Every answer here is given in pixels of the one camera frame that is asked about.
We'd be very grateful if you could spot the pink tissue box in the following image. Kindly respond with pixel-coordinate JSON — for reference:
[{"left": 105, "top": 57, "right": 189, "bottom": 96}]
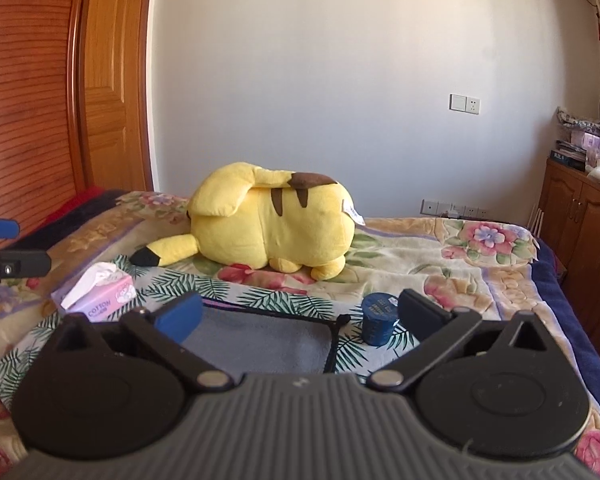
[{"left": 51, "top": 262, "right": 136, "bottom": 322}]

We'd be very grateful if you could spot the floral cloth bundle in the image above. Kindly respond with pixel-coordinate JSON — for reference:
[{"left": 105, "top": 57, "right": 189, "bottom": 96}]
[{"left": 555, "top": 106, "right": 600, "bottom": 137}]

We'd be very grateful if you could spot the stack of books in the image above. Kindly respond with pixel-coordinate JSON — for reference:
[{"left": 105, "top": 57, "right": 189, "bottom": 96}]
[{"left": 549, "top": 139, "right": 589, "bottom": 171}]

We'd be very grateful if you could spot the yellow plush toy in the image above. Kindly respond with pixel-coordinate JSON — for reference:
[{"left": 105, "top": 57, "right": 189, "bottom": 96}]
[{"left": 129, "top": 161, "right": 366, "bottom": 282}]

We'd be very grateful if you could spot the red and black cloth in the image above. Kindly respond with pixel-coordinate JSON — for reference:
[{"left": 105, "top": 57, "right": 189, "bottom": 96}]
[{"left": 17, "top": 185, "right": 126, "bottom": 253}]

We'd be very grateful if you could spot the wooden cabinet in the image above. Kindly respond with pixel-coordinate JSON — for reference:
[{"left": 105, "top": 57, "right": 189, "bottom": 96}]
[{"left": 534, "top": 157, "right": 600, "bottom": 358}]

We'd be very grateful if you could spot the white wall switch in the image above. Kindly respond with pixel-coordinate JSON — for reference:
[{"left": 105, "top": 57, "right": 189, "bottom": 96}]
[{"left": 449, "top": 93, "right": 483, "bottom": 115}]

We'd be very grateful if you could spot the blue plastic cup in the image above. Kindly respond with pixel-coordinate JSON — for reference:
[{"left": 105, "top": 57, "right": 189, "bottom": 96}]
[{"left": 360, "top": 292, "right": 399, "bottom": 347}]

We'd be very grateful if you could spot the grey towel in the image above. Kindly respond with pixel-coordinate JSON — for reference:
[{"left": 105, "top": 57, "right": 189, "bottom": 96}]
[{"left": 180, "top": 297, "right": 352, "bottom": 376}]

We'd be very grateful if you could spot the row of wall outlets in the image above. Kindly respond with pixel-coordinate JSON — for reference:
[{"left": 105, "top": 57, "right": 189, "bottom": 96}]
[{"left": 419, "top": 198, "right": 489, "bottom": 220}]

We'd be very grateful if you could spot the navy blue bed sheet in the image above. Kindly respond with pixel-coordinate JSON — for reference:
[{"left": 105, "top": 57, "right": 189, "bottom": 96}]
[{"left": 529, "top": 236, "right": 600, "bottom": 433}]

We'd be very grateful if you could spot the louvered wooden wardrobe door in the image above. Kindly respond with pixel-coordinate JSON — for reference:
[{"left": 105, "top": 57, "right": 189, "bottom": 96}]
[{"left": 0, "top": 0, "right": 92, "bottom": 243}]

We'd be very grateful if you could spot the wooden panel door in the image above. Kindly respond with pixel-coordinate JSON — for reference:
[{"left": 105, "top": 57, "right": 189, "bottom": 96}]
[{"left": 74, "top": 0, "right": 159, "bottom": 194}]

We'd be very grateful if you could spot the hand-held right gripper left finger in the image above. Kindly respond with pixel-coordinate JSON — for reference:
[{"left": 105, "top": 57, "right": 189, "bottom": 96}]
[{"left": 54, "top": 291, "right": 234, "bottom": 394}]

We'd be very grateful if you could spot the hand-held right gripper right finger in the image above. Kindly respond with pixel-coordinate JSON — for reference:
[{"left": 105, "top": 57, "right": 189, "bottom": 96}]
[{"left": 367, "top": 288, "right": 557, "bottom": 394}]

